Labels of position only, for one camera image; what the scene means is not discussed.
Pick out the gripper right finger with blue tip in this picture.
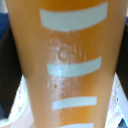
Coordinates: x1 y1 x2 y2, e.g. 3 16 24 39
114 19 128 101

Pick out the gripper left finger with blue tip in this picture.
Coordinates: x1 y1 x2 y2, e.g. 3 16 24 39
0 23 24 120

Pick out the orange toy bread loaf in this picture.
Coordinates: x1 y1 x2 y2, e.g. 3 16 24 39
4 0 128 128

